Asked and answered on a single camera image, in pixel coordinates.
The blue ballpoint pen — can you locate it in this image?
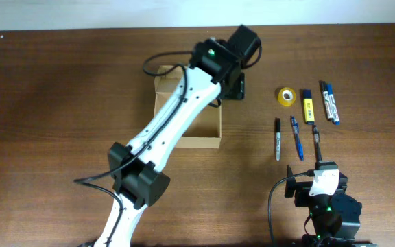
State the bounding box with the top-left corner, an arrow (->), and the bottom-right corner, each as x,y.
290,116 -> 304,161

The yellow tape roll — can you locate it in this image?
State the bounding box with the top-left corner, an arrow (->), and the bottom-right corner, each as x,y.
277,87 -> 296,106

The black permanent marker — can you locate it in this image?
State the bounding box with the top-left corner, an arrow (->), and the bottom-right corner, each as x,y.
275,118 -> 281,161

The yellow highlighter blue cap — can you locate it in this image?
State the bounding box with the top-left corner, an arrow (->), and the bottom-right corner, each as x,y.
303,89 -> 315,125

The white marker blue cap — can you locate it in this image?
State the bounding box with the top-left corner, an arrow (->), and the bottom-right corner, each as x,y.
327,84 -> 340,125

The white marker black cap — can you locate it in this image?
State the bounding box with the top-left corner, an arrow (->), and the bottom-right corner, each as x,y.
320,81 -> 334,121

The brown cardboard box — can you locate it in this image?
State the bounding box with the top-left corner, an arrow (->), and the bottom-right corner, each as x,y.
154,68 -> 222,149

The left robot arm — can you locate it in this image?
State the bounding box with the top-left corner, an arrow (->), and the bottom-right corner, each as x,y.
91,25 -> 262,246

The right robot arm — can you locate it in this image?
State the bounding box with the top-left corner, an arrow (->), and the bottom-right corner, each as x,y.
285,161 -> 362,246

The black ballpoint pen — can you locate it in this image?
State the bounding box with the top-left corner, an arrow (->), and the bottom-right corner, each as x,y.
313,125 -> 322,161

